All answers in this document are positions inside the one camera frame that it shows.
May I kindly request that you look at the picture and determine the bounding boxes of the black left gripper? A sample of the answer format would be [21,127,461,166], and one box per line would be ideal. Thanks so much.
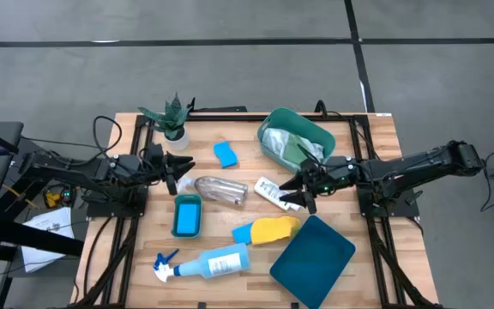
[139,152,196,197]

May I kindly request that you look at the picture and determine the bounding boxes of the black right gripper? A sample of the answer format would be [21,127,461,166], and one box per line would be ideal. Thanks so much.
[278,165,362,215]

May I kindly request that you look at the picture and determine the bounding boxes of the green cloth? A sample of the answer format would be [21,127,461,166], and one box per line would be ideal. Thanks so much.
[281,136,312,167]

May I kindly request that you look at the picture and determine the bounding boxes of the blue sponge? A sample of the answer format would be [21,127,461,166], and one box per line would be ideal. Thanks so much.
[177,203,201,235]
[213,140,238,169]
[232,221,255,245]

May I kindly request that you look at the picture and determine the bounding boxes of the yellow cloth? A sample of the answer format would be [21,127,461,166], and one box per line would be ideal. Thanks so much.
[250,215,303,246]

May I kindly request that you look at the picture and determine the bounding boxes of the clear crushed plastic bottle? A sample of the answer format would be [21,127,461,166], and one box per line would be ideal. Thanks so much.
[177,174,250,207]

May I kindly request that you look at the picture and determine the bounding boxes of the white plastic bag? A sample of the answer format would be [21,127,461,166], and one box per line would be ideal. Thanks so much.
[262,127,325,162]

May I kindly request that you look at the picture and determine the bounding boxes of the snake plant in white pot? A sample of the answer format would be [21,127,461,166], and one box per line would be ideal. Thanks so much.
[137,93,191,152]

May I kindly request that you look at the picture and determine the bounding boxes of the white lotion bottle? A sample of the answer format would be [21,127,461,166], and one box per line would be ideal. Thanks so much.
[254,176,304,213]

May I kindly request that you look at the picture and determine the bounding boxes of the small green rectangular tray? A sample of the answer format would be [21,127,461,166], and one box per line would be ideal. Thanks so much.
[171,193,203,239]

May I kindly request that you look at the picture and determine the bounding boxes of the dark teal plastic tray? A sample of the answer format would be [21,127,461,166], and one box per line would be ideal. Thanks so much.
[268,215,357,309]

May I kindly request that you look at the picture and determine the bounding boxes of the blue liquid spray bottle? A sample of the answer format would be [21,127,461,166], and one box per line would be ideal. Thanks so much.
[152,242,251,283]

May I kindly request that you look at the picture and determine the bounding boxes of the power hub with green light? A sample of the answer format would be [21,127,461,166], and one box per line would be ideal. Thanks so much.
[43,186,76,210]

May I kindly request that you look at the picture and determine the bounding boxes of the white paper sheets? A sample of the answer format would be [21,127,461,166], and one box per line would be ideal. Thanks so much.
[21,206,76,274]

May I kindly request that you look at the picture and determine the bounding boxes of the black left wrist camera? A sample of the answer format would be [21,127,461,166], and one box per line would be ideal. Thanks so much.
[145,142,166,162]

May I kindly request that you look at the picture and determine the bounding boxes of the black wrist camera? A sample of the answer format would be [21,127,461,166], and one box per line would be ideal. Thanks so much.
[328,154,358,172]
[145,142,166,162]

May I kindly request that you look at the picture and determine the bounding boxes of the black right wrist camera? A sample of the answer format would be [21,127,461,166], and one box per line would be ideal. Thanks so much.
[328,154,358,172]

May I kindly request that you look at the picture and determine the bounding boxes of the large green handled basket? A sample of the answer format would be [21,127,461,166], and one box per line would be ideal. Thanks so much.
[256,106,337,175]

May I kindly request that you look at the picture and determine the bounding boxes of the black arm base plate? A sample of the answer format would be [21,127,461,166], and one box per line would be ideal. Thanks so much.
[86,183,149,219]
[356,183,420,219]

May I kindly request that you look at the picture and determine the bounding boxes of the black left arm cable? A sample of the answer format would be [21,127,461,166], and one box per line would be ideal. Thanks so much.
[91,114,124,167]

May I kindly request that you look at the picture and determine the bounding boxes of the yellow cable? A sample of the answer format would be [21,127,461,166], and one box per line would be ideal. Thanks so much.
[1,183,42,211]

